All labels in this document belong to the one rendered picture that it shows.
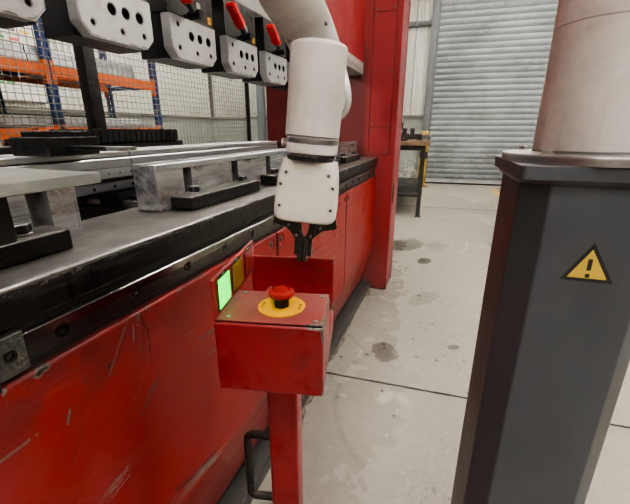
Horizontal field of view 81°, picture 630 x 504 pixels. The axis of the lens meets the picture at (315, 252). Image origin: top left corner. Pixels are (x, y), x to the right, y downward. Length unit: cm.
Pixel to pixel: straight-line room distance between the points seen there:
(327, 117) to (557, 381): 47
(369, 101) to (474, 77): 567
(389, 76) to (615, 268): 197
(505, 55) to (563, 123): 752
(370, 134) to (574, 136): 191
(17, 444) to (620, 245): 72
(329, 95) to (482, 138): 740
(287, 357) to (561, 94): 48
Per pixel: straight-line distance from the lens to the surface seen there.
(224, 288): 57
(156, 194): 83
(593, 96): 53
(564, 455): 67
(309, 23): 66
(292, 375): 57
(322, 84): 56
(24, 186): 36
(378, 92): 237
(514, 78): 804
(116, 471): 74
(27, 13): 68
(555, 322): 55
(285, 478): 83
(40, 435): 61
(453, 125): 788
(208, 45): 98
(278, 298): 55
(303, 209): 59
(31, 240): 60
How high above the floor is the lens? 104
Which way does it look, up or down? 18 degrees down
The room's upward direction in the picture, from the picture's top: straight up
